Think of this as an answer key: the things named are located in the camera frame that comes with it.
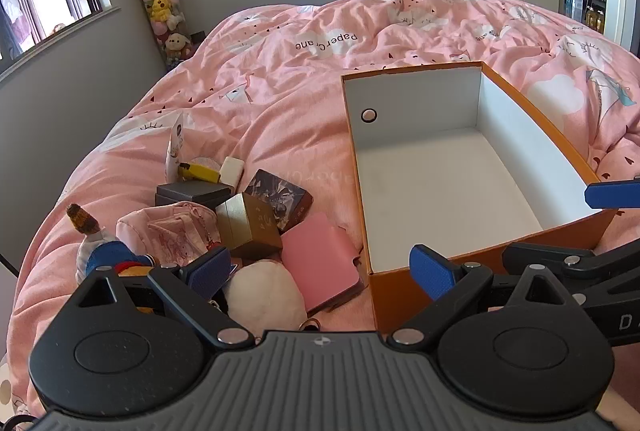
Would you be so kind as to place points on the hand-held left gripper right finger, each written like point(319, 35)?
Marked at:
point(430, 271)

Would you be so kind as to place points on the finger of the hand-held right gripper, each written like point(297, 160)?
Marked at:
point(612, 193)
point(545, 256)

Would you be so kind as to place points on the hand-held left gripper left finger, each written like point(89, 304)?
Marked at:
point(210, 268)

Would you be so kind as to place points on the gold box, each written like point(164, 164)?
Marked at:
point(247, 226)

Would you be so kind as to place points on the grey box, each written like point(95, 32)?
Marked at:
point(192, 195)

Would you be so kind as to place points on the yellow plastic gadget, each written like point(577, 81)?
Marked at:
point(200, 172)

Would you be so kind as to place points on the dark patterned box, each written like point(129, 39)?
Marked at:
point(280, 198)

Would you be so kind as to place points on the orange cardboard box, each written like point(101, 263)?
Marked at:
point(450, 171)

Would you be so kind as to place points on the pink fabric pouch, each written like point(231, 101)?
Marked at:
point(165, 231)

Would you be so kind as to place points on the white plush ball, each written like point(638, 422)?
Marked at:
point(265, 291)

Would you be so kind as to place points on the small white box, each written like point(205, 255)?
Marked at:
point(231, 171)

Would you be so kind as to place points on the plush doll blue outfit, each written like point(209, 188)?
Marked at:
point(107, 253)

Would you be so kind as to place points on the pink notebook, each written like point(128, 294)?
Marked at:
point(322, 261)

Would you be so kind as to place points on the pink printed duvet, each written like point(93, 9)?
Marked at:
point(280, 101)

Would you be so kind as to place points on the hallway shelf with bottles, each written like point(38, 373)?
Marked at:
point(585, 1)

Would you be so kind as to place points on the clear tube of plush toys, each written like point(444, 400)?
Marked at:
point(162, 6)

